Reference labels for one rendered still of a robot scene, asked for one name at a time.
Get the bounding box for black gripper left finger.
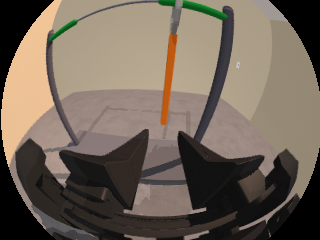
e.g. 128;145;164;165
59;128;148;211

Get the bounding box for orange handle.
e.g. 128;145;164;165
160;0;183;124

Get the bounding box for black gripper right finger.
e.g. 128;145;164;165
177;131;265;209

